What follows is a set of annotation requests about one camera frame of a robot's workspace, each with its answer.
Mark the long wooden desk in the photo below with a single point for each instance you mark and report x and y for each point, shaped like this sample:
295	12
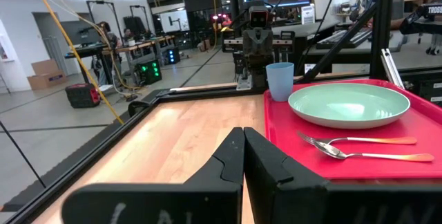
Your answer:
145	43

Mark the white bowl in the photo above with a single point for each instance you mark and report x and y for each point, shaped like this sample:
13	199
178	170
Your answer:
345	104

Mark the light blue plastic cup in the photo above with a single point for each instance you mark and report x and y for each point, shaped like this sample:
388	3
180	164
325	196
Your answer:
279	82

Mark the dark grey desk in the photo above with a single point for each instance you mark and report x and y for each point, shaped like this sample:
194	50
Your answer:
300	29

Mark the black chair base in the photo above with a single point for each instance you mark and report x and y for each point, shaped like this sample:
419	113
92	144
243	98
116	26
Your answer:
434	49

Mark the white sign card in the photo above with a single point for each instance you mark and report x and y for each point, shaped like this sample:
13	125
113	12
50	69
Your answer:
308	15

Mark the computer with blue lights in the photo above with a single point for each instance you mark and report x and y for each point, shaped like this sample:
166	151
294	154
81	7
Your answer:
172	55

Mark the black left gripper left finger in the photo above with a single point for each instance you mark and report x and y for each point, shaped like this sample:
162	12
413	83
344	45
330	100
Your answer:
207	203

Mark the black keyboard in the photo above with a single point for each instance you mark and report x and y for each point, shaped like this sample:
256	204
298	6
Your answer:
342	39

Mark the red and black case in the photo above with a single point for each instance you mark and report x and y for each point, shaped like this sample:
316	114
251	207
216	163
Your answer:
81	96

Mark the silver aluminium bracket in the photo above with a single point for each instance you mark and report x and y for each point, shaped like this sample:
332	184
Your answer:
392	66

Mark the computer with green lights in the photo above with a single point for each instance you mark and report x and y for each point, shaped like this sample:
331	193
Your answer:
148	73

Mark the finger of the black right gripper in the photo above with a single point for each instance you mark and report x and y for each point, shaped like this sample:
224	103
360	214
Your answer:
232	35
287	35

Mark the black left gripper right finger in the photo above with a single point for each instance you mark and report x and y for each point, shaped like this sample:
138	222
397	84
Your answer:
293	203

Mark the red plastic tray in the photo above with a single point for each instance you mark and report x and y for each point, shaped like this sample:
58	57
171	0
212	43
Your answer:
362	170

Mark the black metal gantry frame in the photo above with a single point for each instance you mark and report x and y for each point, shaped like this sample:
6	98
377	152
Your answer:
100	2
136	25

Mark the white screen board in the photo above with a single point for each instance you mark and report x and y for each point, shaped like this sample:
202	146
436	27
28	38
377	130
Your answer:
174	21

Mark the brown cardboard box with label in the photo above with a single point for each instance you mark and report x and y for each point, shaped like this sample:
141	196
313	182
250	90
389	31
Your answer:
46	81

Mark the person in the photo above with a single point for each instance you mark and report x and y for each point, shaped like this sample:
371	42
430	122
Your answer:
110	40
127	34

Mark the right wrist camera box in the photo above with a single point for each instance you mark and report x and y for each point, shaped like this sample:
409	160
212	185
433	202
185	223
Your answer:
259	16

